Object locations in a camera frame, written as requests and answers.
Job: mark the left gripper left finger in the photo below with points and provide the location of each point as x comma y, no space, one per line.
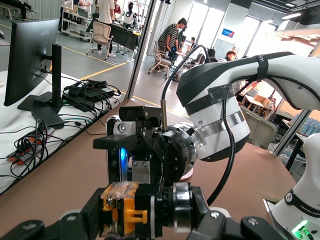
50,230

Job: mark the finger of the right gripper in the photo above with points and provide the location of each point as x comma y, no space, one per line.
140,115

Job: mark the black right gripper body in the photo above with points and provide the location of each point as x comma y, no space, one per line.
175,155

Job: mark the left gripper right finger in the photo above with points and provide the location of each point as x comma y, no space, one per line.
232,230

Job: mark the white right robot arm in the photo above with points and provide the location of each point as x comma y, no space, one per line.
217,120

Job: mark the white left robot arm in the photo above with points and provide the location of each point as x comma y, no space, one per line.
300,200

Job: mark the pink round plate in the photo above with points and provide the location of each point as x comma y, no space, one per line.
187,175

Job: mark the black dock boxes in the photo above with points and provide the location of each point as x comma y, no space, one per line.
95,92

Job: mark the white office chair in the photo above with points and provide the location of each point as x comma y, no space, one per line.
160,60
100,31

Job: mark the black draped table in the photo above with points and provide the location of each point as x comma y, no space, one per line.
125,37

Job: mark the person in striped shirt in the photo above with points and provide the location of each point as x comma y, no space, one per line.
170,37

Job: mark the beige chair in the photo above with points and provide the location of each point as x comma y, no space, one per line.
260,130

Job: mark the whiteboard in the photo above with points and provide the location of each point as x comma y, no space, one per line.
222,47

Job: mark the person in white shirt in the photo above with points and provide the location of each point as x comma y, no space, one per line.
105,12

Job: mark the black computer monitor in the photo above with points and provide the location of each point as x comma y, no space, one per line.
27,57

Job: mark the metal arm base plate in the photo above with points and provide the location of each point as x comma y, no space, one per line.
268,207

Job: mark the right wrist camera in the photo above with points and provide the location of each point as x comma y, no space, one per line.
112,162

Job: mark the metal frame post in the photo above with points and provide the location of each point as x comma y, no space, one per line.
140,50

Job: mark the blue wall sign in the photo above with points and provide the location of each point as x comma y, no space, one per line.
229,32

